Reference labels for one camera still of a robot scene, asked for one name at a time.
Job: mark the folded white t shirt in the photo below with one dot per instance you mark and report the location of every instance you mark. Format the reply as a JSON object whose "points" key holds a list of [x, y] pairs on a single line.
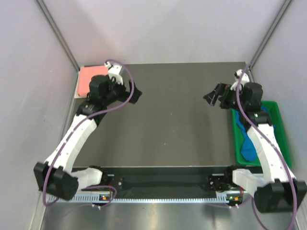
{"points": [[80, 89]]}

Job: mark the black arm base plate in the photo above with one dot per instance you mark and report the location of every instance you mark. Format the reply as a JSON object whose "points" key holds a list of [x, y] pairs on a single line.
{"points": [[207, 178]]}

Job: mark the salmon pink t shirt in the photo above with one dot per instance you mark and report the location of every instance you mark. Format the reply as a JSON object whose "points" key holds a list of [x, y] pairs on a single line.
{"points": [[90, 71]]}

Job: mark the left aluminium frame post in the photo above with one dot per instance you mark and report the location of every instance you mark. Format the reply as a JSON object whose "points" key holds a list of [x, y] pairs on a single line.
{"points": [[56, 31]]}

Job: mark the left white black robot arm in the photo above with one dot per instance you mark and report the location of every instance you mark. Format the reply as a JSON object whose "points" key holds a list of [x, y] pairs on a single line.
{"points": [[86, 120]]}

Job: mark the aluminium frame post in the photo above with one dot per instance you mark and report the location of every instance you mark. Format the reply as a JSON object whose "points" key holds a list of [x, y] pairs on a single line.
{"points": [[273, 26], [56, 31]]}

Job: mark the green plastic bin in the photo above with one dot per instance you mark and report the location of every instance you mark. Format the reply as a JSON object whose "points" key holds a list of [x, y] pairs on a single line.
{"points": [[272, 109]]}

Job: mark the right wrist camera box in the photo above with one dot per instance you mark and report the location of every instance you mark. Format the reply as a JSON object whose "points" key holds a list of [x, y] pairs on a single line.
{"points": [[240, 79]]}

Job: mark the blue t shirt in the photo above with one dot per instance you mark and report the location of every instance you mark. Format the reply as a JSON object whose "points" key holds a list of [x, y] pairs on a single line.
{"points": [[245, 152]]}

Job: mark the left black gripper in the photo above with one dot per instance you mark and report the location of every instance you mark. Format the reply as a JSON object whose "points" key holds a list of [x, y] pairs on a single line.
{"points": [[124, 93]]}

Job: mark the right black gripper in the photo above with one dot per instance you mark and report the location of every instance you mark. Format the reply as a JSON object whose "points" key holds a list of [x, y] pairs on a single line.
{"points": [[212, 97]]}

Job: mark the slotted grey cable duct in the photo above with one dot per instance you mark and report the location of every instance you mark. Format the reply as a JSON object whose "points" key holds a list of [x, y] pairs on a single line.
{"points": [[104, 197]]}

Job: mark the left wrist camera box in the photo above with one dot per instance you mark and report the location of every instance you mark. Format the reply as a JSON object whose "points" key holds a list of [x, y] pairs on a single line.
{"points": [[114, 73]]}

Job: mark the right aluminium frame post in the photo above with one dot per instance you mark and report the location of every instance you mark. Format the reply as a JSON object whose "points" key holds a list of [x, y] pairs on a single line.
{"points": [[273, 26]]}

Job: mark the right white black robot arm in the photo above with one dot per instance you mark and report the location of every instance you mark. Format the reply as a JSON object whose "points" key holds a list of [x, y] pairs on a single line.
{"points": [[277, 190]]}

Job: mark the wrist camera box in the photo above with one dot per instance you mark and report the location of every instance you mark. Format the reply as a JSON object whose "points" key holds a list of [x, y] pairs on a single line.
{"points": [[240, 79], [114, 73]]}

